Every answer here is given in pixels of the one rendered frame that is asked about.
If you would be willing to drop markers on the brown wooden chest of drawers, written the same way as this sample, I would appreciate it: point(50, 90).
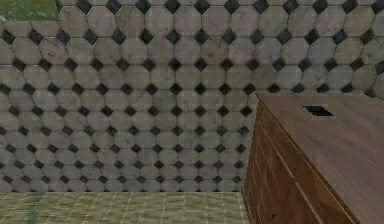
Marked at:
point(320, 160)

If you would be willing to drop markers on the small flat black slab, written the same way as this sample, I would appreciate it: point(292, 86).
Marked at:
point(318, 111)

